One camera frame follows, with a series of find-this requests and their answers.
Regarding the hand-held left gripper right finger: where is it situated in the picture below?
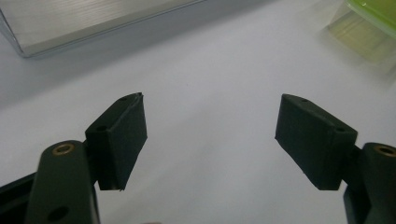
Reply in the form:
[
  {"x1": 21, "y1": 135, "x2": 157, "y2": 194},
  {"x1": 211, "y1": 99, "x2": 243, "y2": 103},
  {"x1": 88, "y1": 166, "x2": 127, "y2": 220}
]
[{"x1": 274, "y1": 93, "x2": 359, "y2": 191}]

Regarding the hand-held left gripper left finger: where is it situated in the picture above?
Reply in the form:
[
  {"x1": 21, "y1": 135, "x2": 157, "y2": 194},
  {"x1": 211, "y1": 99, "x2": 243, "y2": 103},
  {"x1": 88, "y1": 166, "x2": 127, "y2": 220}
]
[{"x1": 84, "y1": 91, "x2": 149, "y2": 191}]

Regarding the clear container green lid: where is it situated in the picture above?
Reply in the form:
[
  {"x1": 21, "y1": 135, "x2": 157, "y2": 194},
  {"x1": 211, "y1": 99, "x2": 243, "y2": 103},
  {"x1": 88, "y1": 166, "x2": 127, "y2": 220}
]
[{"x1": 323, "y1": 0, "x2": 396, "y2": 77}]

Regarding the clear plastic box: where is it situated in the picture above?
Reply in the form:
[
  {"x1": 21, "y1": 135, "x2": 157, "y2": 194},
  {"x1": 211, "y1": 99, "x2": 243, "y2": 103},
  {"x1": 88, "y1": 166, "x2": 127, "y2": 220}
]
[{"x1": 0, "y1": 0, "x2": 206, "y2": 59}]

